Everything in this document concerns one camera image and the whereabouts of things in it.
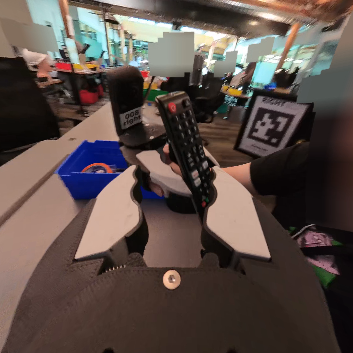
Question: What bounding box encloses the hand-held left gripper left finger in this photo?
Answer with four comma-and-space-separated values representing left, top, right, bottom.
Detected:
74, 165, 144, 261

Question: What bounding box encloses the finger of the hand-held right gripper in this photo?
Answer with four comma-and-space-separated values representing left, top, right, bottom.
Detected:
136, 150, 193, 198
199, 147, 220, 168

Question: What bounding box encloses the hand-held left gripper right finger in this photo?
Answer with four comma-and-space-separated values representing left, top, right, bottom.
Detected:
202, 165, 272, 262

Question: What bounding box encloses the blue plastic bin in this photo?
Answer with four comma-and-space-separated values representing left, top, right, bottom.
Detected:
54, 140, 166, 199

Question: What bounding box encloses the black remote control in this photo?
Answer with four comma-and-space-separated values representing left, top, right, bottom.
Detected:
155, 91, 215, 218

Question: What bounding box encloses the orange masking tape roll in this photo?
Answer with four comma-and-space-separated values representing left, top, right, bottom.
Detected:
81, 162, 114, 174

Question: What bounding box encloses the person's right forearm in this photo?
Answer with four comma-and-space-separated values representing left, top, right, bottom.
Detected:
220, 143, 312, 197

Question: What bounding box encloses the person's right hand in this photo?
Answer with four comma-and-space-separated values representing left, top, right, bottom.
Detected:
162, 144, 185, 177

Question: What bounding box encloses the red storage crate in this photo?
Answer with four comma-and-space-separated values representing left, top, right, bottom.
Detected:
79, 88, 100, 105

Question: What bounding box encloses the black framed marker sign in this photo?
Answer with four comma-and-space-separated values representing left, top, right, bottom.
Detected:
234, 94, 315, 159

